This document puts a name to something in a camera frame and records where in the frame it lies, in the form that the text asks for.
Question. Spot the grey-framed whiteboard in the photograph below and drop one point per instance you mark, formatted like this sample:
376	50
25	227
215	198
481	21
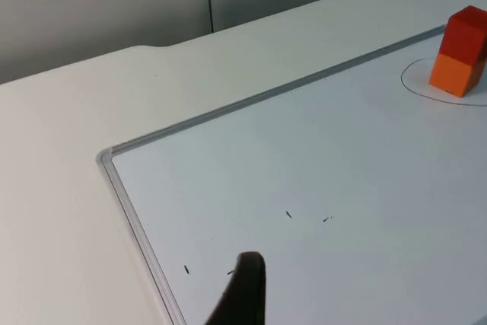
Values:
304	195

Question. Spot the red cube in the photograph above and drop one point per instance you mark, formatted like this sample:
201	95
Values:
466	37

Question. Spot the orange cube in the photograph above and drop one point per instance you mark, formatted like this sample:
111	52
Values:
451	74

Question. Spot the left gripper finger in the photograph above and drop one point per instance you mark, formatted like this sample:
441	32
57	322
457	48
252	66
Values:
247	294

